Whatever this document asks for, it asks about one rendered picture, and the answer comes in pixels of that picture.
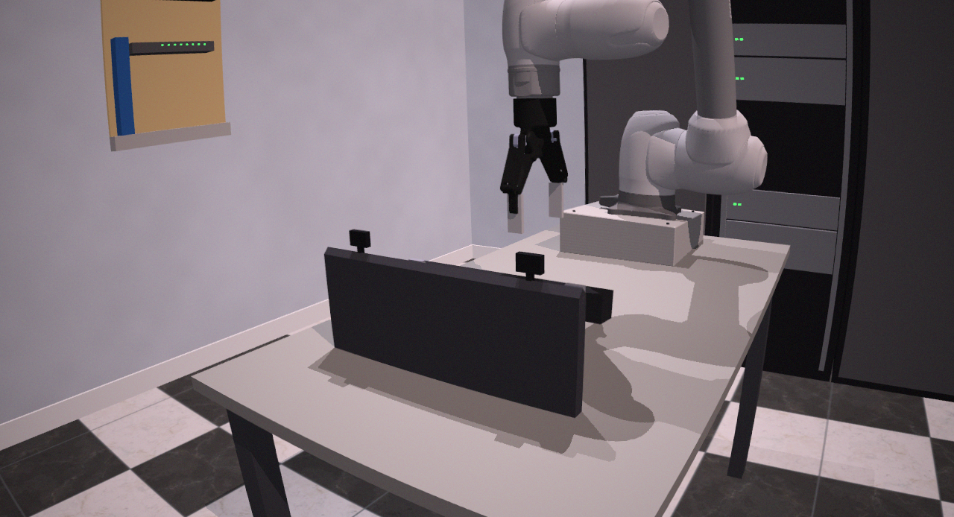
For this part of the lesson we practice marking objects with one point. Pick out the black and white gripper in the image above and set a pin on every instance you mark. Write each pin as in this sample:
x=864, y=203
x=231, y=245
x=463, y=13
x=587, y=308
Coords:
x=529, y=114

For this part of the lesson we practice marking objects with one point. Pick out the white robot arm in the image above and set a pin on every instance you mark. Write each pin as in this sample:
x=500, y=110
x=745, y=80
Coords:
x=715, y=155

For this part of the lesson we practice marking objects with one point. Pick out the black rectangular panel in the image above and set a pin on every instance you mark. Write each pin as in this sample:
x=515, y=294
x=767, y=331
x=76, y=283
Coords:
x=518, y=340

